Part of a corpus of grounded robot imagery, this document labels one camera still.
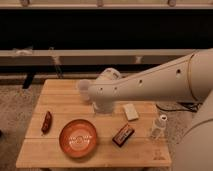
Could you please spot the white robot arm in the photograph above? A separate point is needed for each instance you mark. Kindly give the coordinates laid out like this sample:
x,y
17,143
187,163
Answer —
x,y
187,79

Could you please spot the brown chocolate bar packet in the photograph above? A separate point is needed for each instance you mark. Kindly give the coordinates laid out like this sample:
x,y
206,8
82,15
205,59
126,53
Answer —
x,y
123,134

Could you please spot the wooden table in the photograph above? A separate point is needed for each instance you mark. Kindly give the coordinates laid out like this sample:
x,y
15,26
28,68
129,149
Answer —
x,y
61,98

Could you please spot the translucent plastic cup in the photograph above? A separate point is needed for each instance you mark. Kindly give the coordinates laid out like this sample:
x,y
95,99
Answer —
x,y
82,87

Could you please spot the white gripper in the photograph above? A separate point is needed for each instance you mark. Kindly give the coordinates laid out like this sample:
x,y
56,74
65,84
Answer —
x,y
103,105

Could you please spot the orange bowl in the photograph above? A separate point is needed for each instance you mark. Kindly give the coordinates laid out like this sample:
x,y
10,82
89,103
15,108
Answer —
x,y
78,138

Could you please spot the dark red snack bar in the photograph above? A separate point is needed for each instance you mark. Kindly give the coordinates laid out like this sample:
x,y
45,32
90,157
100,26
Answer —
x,y
47,123

